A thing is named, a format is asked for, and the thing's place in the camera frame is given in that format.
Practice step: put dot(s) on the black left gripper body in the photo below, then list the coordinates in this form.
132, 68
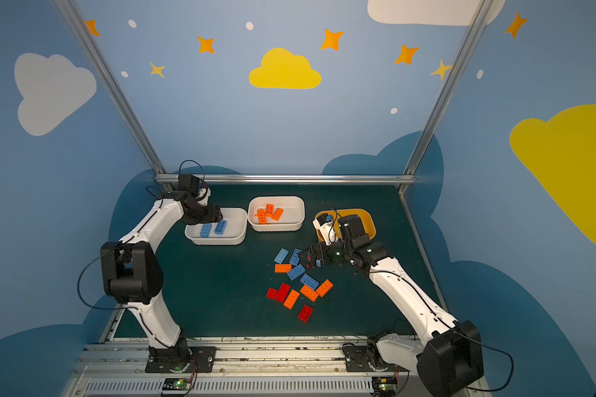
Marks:
212, 213

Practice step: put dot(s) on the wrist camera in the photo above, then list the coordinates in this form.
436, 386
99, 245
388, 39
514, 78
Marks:
204, 196
324, 224

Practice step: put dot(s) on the yellow plastic bin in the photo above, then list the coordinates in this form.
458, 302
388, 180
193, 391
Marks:
365, 217

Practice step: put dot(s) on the red lego bottom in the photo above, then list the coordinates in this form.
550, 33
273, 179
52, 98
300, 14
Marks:
305, 313

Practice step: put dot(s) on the green circuit board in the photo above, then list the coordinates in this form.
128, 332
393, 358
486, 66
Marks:
177, 385
384, 387

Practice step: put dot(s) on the left side floor rail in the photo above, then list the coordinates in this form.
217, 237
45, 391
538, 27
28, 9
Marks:
131, 206

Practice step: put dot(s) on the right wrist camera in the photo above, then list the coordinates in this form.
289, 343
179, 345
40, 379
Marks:
324, 224

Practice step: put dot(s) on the small red lego lower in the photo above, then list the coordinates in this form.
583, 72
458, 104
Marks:
271, 294

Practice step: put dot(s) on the horizontal aluminium frame rail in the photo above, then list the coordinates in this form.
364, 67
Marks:
311, 179

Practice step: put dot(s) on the white plastic bin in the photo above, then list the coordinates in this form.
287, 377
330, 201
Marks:
234, 234
291, 220

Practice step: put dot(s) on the right green circuit board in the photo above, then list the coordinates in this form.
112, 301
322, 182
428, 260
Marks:
384, 387

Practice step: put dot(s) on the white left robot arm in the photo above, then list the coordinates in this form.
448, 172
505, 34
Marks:
132, 276

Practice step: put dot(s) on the white middle plastic bin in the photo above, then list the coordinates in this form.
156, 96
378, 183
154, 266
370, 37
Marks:
291, 220

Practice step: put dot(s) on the white left plastic bin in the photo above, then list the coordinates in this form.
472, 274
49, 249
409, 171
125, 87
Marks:
234, 234

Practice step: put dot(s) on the long red lego brick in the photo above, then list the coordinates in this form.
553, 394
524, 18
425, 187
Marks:
282, 293

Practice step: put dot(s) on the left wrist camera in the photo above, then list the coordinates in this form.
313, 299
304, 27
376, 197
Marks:
204, 196

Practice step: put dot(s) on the floor rail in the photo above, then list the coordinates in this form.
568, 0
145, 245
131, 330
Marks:
401, 190
131, 206

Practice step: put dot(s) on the aluminium frame post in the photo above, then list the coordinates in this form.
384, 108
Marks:
74, 18
462, 57

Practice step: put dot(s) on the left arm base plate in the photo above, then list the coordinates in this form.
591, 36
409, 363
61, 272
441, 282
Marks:
201, 359

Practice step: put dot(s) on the right aluminium frame post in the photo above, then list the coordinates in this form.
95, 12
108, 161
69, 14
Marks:
462, 57

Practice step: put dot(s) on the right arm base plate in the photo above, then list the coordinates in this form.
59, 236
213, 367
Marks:
365, 358

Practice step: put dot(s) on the orange lego row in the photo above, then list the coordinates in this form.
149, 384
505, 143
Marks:
283, 268

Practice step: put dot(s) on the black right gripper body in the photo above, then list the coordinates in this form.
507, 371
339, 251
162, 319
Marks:
320, 253

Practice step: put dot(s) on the right side floor rail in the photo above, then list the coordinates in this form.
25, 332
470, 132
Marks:
401, 190

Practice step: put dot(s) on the left green circuit board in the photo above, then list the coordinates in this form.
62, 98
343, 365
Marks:
177, 385

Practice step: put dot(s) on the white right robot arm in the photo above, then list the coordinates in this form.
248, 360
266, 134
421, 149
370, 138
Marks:
447, 354

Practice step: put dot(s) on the left aluminium frame post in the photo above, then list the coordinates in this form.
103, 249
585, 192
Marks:
74, 18

